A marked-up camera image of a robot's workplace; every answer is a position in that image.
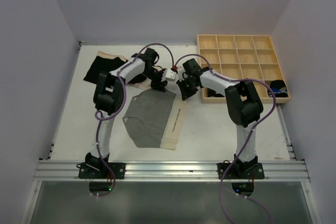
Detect aluminium front rail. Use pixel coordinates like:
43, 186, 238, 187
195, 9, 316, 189
34, 160, 309, 182

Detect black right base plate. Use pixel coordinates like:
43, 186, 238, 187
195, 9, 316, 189
216, 162, 265, 179

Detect dark rolled underwear in tray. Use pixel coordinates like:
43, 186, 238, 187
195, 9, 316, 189
207, 89, 224, 98

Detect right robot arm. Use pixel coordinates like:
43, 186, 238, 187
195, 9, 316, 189
173, 59, 264, 178

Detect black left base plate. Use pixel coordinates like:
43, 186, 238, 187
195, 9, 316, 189
76, 162, 126, 179

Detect black blue rolled underwear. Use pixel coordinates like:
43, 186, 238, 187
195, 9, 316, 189
269, 80, 289, 98

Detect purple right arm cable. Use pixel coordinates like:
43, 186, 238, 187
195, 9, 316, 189
174, 54, 277, 224

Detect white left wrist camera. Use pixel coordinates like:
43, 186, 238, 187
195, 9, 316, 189
163, 69, 177, 82

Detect black underwear tan waistband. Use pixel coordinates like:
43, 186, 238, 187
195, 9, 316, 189
83, 51, 136, 84

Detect pink beige underwear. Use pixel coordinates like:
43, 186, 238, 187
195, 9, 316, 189
128, 78, 151, 90

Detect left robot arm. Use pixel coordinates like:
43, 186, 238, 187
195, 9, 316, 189
85, 47, 167, 178

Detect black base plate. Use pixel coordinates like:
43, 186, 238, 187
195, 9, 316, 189
216, 162, 265, 179
76, 162, 126, 179

